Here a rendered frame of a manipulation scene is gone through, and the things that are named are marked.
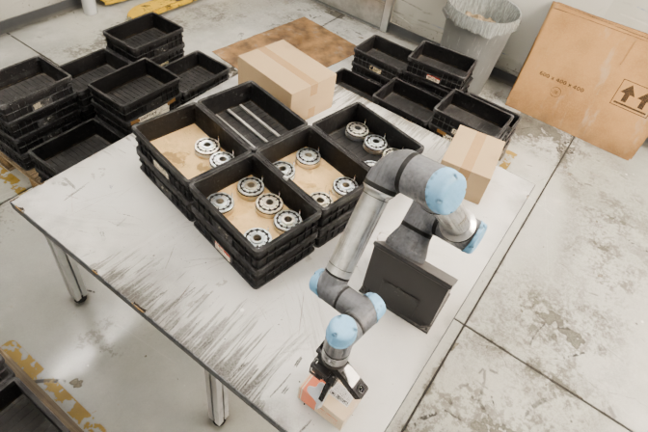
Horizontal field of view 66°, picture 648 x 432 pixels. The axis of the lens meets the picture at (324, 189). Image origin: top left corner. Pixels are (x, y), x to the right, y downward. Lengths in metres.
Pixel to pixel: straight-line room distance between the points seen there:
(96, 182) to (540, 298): 2.34
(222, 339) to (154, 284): 0.32
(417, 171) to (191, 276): 0.95
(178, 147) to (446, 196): 1.25
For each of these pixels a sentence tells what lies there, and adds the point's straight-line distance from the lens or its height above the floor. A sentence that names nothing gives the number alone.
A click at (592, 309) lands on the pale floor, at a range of 3.21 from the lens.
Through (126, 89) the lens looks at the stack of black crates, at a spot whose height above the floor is 0.49.
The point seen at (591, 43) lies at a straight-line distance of 4.27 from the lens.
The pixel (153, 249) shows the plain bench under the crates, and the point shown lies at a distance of 1.97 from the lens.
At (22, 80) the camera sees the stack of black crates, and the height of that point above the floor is 0.49.
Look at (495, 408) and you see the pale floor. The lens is 2.64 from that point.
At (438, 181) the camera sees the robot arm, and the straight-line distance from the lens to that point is 1.26.
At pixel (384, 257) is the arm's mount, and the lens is 1.68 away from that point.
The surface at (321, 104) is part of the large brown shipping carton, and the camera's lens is 2.57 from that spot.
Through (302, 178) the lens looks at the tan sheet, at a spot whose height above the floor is 0.83.
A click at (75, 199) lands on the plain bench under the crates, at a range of 2.21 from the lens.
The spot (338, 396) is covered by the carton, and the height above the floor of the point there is 0.79.
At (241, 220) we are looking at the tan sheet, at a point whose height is 0.83.
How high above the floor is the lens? 2.23
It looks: 45 degrees down
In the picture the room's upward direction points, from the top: 10 degrees clockwise
